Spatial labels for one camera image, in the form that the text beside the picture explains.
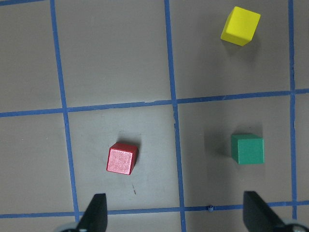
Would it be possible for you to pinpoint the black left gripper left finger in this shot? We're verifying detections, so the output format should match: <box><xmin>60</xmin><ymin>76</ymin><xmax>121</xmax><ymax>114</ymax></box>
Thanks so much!
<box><xmin>76</xmin><ymin>193</ymin><xmax>107</xmax><ymax>232</ymax></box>

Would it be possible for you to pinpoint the red wooden block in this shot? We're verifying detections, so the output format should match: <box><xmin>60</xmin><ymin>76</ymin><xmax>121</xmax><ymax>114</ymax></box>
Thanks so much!
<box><xmin>106</xmin><ymin>142</ymin><xmax>139</xmax><ymax>175</ymax></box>

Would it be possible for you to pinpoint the green wooden block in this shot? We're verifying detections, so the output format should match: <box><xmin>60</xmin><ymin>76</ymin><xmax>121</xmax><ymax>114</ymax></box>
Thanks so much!
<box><xmin>231</xmin><ymin>134</ymin><xmax>265</xmax><ymax>165</ymax></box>

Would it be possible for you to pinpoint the yellow wooden block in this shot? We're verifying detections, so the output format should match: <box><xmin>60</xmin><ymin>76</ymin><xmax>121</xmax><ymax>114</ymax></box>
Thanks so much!
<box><xmin>220</xmin><ymin>6</ymin><xmax>261</xmax><ymax>46</ymax></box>

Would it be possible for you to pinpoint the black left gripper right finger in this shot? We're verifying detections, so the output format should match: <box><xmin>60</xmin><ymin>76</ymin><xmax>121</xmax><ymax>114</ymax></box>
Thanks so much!
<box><xmin>243</xmin><ymin>191</ymin><xmax>285</xmax><ymax>232</ymax></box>

